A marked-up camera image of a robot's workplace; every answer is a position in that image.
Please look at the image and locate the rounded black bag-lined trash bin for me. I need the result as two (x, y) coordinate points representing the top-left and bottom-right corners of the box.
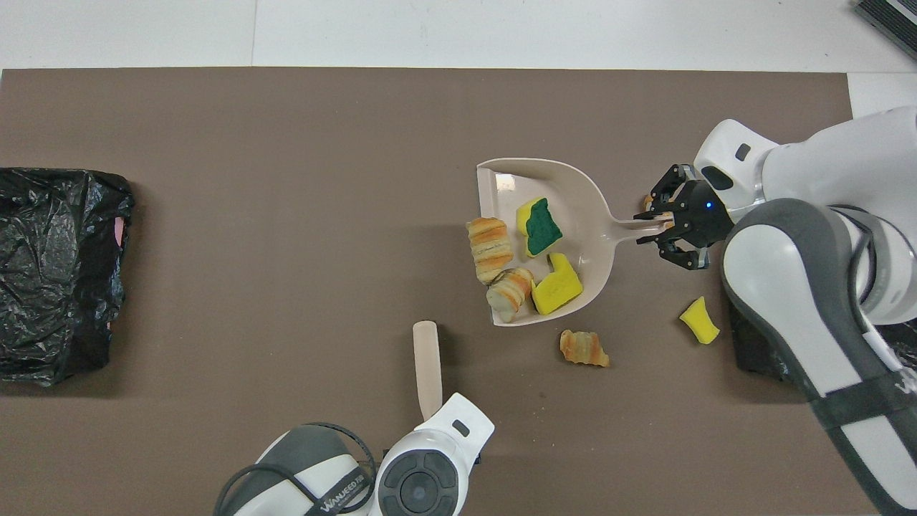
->
(729, 297), (814, 388)

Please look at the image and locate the yellow sponge with green side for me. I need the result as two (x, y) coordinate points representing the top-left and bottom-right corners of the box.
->
(516, 197), (565, 259)

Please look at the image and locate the dark ribbed panel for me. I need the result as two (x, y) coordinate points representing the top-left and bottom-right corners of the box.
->
(853, 0), (917, 42)

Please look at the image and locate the beige plastic dustpan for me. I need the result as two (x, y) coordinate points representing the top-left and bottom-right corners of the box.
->
(476, 158), (678, 328)

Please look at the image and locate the golden croissant piece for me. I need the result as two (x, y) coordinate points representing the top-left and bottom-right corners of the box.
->
(486, 267), (536, 324)
(560, 329), (610, 368)
(466, 216), (515, 286)

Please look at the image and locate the boxy black bag-lined trash bin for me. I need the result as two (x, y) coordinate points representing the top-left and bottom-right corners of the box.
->
(0, 167), (135, 388)

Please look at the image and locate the brown table mat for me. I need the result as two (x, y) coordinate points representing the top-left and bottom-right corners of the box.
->
(0, 67), (889, 516)

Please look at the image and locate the small yellow sponge piece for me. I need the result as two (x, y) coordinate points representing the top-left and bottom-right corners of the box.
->
(679, 295), (721, 345)

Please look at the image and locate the beige brush with black bristles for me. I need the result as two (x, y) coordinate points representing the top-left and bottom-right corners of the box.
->
(413, 320), (445, 424)

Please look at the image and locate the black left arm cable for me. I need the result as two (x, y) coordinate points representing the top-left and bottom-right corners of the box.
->
(213, 423), (377, 516)

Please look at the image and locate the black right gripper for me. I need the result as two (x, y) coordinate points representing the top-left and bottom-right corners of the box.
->
(635, 163), (735, 272)

